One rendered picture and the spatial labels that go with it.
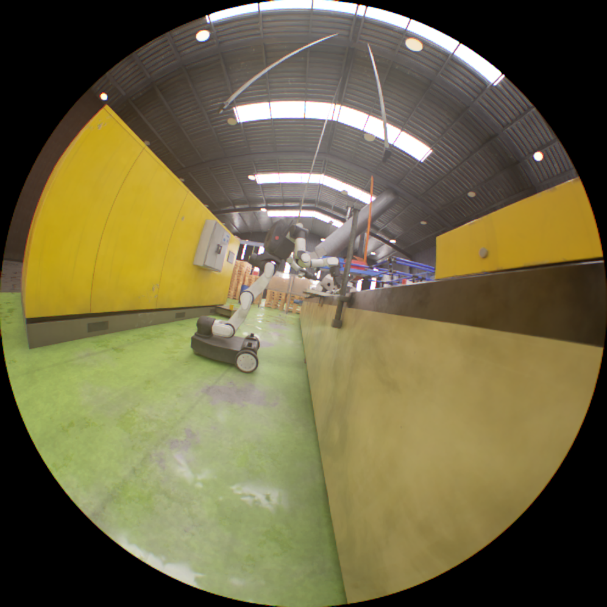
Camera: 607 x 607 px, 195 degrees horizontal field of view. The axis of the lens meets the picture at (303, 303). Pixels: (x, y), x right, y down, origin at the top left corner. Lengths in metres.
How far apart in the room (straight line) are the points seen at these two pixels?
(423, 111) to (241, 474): 10.20
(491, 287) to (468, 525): 0.28
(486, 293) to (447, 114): 9.53
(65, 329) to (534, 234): 2.13
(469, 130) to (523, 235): 9.82
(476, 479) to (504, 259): 0.25
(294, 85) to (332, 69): 1.82
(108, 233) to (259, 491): 2.04
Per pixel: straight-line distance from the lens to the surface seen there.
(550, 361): 0.22
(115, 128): 2.07
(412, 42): 6.32
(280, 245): 1.63
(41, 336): 1.86
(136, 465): 0.86
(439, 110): 9.61
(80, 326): 1.96
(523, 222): 0.26
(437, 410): 0.29
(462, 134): 10.08
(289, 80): 9.72
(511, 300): 0.24
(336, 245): 9.36
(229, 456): 0.86
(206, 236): 3.04
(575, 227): 0.25
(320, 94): 10.04
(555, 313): 0.22
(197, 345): 1.70
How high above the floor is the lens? 0.69
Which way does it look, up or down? 1 degrees down
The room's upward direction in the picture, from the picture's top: 12 degrees clockwise
